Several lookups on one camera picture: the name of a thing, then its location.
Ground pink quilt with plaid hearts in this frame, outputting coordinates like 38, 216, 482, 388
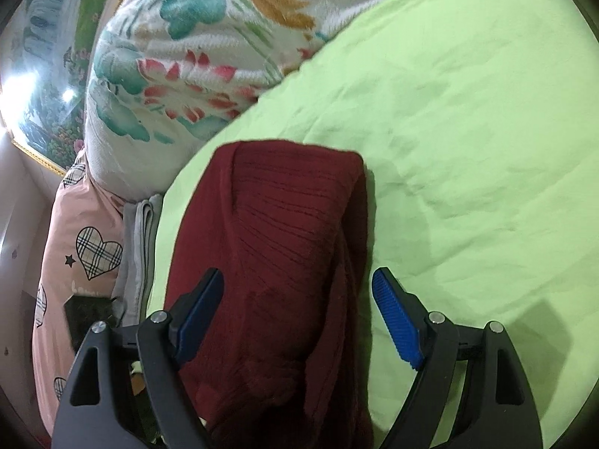
32, 150, 136, 436

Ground framed landscape painting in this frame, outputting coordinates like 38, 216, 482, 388
0, 0, 141, 178

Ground dark object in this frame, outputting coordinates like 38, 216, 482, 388
63, 292, 117, 344

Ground light green bed sheet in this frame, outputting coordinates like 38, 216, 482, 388
145, 0, 595, 449

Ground white floral quilt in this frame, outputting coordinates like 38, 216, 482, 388
84, 0, 450, 197

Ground maroon hooded sweater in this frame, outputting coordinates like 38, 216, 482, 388
164, 139, 375, 449

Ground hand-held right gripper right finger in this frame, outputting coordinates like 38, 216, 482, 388
372, 268, 544, 449

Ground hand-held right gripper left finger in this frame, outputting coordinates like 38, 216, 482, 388
51, 269, 224, 449

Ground grey towel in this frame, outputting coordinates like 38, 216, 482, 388
112, 195, 164, 328

